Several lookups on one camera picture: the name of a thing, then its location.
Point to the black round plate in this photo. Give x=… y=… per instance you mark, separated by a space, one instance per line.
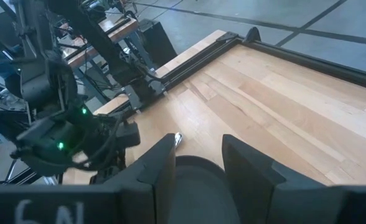
x=198 y=193

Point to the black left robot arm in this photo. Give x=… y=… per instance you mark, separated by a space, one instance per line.
x=55 y=93

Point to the black computer case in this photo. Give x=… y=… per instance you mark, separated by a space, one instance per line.
x=158 y=40

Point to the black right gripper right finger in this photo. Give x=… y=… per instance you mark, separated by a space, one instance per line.
x=248 y=180

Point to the black aluminium table frame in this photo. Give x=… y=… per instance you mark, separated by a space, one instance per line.
x=295 y=57

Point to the wooden workbench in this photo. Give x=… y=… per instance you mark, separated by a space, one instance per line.
x=117 y=29

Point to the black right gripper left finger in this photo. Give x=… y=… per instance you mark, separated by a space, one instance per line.
x=152 y=186

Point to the silver spoon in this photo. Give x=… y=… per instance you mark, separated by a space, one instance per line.
x=178 y=139

